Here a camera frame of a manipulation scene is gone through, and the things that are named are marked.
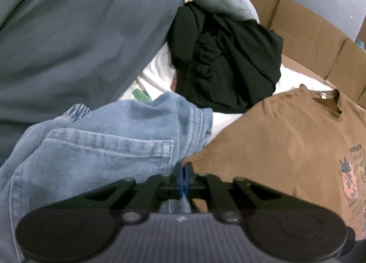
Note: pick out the brown printed t-shirt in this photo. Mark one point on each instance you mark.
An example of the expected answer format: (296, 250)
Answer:
(280, 148)

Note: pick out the light blue jeans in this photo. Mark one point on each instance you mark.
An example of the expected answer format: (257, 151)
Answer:
(94, 154)

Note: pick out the flattened cardboard sheet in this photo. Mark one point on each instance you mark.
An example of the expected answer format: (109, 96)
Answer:
(308, 34)

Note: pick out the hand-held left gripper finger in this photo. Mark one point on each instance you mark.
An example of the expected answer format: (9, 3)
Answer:
(180, 179)
(187, 179)

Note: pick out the black garment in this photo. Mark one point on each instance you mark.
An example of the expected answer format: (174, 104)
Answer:
(228, 62)

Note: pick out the cream bear printed bedsheet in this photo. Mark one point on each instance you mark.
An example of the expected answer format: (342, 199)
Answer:
(297, 80)

